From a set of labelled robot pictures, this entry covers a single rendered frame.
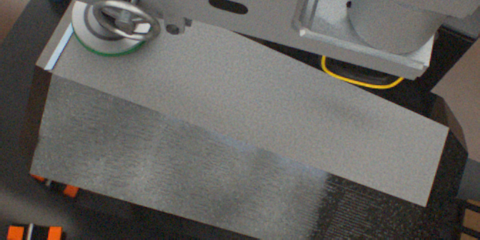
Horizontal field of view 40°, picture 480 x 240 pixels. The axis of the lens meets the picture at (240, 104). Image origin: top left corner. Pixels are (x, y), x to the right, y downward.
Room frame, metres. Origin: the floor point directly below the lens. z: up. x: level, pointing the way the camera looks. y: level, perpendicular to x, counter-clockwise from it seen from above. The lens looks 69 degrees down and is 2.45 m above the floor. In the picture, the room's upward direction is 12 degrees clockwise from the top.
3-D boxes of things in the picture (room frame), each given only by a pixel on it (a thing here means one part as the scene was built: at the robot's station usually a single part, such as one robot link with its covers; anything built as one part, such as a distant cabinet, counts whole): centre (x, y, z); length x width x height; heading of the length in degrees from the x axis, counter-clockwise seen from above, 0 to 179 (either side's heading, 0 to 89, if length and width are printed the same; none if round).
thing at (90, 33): (0.79, 0.38, 0.85); 0.21 x 0.21 x 0.01
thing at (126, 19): (0.66, 0.27, 1.18); 0.15 x 0.10 x 0.15; 86
